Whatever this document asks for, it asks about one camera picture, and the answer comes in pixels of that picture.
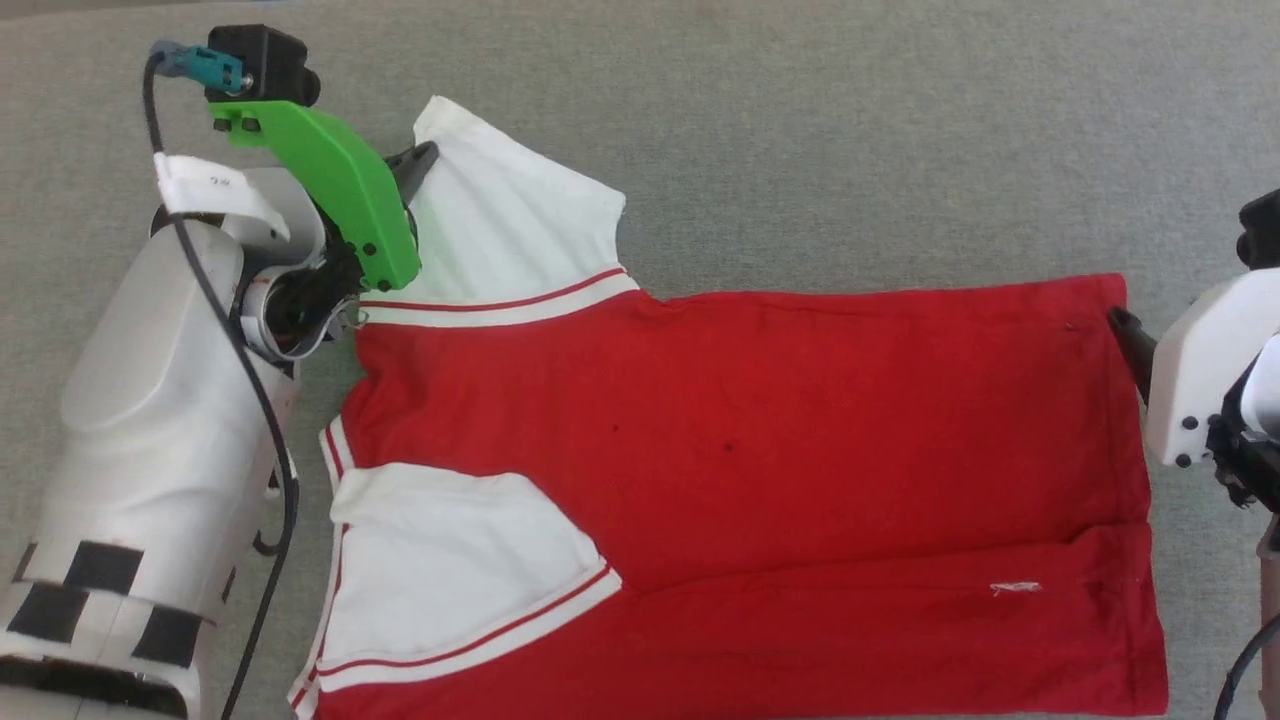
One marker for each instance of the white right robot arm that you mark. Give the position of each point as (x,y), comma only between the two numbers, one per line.
(1255,440)

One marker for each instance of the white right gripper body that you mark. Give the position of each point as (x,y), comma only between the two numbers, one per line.
(1200,370)

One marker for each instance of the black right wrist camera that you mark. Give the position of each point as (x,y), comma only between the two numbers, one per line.
(1262,228)

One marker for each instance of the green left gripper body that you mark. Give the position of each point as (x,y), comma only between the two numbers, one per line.
(350,190)

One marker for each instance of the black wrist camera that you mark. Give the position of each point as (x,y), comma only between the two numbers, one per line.
(265,65)
(1262,228)

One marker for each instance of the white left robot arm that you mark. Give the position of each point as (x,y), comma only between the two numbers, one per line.
(150,420)

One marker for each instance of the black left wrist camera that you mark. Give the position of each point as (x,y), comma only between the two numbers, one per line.
(265,65)

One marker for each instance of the red white sports jersey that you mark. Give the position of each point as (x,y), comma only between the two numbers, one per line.
(750,450)

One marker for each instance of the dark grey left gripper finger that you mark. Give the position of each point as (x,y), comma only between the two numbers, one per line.
(412,165)

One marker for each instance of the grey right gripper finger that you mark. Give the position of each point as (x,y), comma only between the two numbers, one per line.
(1133,350)

